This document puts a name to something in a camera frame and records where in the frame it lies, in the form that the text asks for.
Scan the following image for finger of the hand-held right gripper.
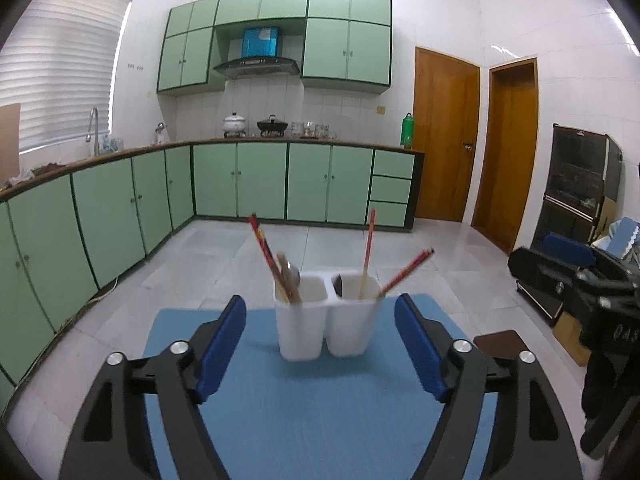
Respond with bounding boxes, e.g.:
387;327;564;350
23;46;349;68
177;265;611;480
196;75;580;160
542;232;640;286
507;246;601;311

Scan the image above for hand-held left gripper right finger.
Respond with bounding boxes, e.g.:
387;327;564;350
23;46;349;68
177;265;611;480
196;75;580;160
394;292;583;480

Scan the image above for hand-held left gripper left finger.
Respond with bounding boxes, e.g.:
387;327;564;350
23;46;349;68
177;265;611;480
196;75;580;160
59;294;248;480

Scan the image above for white double utensil holder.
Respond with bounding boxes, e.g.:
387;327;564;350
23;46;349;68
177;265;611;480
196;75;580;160
273;272;387;362

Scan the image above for red floral chopstick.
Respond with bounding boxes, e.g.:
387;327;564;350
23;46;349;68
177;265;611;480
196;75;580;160
248;213;292;304
359;208;377;298
376;247;435;301

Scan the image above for plain wooden chopstick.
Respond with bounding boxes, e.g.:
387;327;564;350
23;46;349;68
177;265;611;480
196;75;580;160
276;254;296;304

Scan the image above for metal spoon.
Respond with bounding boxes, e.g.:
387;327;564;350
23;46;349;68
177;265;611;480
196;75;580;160
287;262;302;304

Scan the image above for person's right forearm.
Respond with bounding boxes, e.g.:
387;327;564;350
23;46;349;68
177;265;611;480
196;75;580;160
580;350;640;461

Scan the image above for cardboard box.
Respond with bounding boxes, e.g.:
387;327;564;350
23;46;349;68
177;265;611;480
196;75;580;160
552;310;593;367

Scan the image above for blue cloth white lace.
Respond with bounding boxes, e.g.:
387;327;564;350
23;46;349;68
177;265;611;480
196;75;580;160
592;216;640;266

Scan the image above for black display cabinet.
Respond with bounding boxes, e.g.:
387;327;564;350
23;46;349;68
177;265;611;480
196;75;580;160
515;122;623;328

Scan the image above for brown stool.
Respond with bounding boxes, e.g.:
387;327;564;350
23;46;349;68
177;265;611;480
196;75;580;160
472;330;531;361

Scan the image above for blue tablecloth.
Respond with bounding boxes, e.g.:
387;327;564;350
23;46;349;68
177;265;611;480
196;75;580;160
142;294;501;480

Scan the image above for wooden door with knob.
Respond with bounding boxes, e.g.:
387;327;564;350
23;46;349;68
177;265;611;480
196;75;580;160
414;46;482;223

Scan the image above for green kitchen base cabinets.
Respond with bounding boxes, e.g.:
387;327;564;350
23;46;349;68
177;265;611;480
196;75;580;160
0;139;426;401

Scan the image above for gas stove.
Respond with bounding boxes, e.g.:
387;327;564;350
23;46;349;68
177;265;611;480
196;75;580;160
222;129;292;140

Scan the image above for black wok with lid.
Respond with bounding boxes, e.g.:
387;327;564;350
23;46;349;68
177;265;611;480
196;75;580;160
257;114;290;134

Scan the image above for metal sink faucet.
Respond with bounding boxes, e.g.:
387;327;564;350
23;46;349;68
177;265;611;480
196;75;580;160
86;106;101;157

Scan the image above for crumpled cloth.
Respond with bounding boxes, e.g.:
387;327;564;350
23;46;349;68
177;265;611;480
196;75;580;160
2;162;66;188

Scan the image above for range hood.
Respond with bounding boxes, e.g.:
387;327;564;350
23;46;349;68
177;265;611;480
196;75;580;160
212;26;301;80

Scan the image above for cardboard sheet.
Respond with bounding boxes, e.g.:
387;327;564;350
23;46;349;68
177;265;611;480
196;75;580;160
0;103;22;186

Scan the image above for white window blind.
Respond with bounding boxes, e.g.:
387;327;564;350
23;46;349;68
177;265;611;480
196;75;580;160
0;0;135;153

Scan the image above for green wall cabinets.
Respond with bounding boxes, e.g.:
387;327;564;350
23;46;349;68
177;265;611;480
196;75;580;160
156;0;393;97

